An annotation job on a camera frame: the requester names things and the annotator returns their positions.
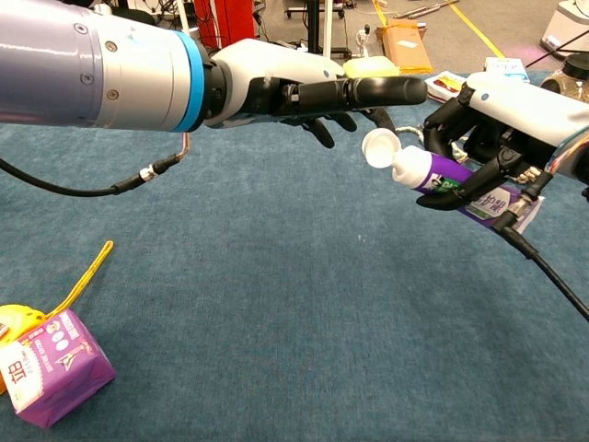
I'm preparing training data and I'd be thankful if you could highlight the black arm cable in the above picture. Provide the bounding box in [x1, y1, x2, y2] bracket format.
[0, 132, 192, 198]
[494, 169, 589, 323]

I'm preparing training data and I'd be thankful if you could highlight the grey metal rod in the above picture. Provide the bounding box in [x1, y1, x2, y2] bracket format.
[407, 0, 460, 19]

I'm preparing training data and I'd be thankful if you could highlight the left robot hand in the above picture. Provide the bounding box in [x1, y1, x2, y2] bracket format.
[202, 38, 429, 149]

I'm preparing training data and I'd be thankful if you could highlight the red cabinet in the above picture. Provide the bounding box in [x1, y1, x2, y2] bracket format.
[192, 0, 258, 50]

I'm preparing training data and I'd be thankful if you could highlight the white power strip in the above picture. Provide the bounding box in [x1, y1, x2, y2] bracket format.
[356, 25, 373, 59]

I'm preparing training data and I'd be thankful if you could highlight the purple tissue pack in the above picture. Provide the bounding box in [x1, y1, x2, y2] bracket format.
[0, 308, 118, 429]

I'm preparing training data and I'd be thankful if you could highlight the white blue milk carton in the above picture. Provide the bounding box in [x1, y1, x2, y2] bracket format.
[482, 56, 529, 84]

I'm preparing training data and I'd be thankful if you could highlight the white slanted frame leg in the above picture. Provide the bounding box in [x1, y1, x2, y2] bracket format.
[176, 0, 194, 33]

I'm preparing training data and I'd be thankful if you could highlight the blue table cloth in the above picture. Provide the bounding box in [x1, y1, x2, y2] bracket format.
[0, 72, 589, 442]

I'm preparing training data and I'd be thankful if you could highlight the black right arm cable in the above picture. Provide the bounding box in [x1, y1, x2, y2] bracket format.
[494, 169, 589, 323]

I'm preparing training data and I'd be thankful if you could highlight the white red snack packet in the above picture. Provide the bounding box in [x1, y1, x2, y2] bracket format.
[423, 71, 470, 103]

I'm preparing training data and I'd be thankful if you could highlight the purple toothpaste tube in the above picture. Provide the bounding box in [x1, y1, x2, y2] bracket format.
[361, 127, 546, 235]

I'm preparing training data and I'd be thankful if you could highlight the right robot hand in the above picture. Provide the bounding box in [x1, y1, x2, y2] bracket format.
[416, 71, 589, 213]

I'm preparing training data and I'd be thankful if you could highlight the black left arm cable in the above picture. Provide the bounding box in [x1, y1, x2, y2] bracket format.
[0, 132, 192, 198]

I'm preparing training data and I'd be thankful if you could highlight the yellow tape measure with strap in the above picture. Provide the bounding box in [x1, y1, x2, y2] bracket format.
[0, 239, 115, 346]

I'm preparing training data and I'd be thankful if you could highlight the white machine housing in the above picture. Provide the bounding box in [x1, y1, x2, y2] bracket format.
[538, 0, 589, 59]

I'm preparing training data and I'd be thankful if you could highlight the thin black pole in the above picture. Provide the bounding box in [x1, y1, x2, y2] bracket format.
[525, 35, 589, 69]

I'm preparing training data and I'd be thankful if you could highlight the green box yellow lid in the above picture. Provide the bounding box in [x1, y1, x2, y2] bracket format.
[342, 55, 400, 79]

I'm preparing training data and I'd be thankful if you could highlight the white straight post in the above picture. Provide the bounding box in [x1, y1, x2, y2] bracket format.
[321, 0, 333, 59]

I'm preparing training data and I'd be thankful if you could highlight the brown cardboard box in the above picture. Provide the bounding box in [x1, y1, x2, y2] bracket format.
[375, 17, 434, 76]

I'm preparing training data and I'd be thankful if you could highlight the glass jar black lid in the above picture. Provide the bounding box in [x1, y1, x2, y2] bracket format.
[540, 52, 589, 100]

